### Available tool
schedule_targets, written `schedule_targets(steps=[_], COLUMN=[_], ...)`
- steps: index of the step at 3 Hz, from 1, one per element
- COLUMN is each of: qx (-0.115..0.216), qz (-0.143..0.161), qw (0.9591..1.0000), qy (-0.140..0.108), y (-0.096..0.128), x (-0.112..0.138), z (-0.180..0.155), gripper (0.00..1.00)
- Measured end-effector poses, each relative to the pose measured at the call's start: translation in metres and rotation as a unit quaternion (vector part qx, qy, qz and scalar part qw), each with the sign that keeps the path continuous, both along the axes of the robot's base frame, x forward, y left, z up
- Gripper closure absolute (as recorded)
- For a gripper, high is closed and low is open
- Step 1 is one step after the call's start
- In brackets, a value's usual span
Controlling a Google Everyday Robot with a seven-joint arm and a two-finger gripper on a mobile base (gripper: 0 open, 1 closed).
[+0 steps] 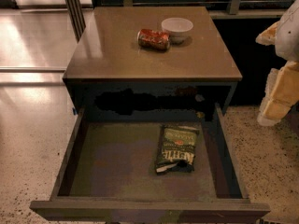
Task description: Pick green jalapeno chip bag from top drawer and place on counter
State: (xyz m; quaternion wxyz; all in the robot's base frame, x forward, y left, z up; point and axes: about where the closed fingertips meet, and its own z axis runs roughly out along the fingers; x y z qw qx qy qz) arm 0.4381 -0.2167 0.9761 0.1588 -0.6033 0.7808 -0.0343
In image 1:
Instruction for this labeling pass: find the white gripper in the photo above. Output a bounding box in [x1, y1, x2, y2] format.
[255, 0, 299, 126]

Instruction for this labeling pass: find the open grey top drawer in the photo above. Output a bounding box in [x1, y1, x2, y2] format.
[30, 108, 270, 224]

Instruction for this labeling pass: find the dark metal post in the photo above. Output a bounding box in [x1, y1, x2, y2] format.
[65, 0, 86, 41]

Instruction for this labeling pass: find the green jalapeno chip bag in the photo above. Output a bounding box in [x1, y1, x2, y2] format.
[155, 125, 200, 175]

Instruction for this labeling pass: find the white bowl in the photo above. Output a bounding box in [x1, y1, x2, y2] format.
[161, 18, 193, 44]

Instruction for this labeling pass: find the red soda can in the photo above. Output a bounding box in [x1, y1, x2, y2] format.
[137, 29, 170, 51]

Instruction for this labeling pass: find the brown cabinet with counter top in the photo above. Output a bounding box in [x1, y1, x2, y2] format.
[63, 7, 242, 121]

